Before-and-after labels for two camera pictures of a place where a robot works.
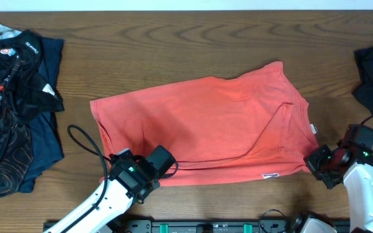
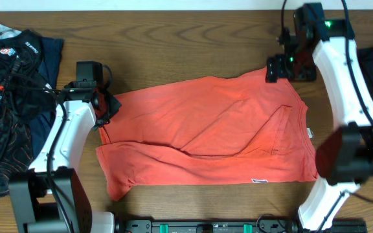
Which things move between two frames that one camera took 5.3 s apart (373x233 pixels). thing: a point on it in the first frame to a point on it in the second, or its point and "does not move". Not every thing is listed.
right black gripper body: (321, 162) to (297, 67)
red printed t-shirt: (252, 126) does not move
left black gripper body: (122, 155) to (107, 105)
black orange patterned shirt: (15, 90) does not move
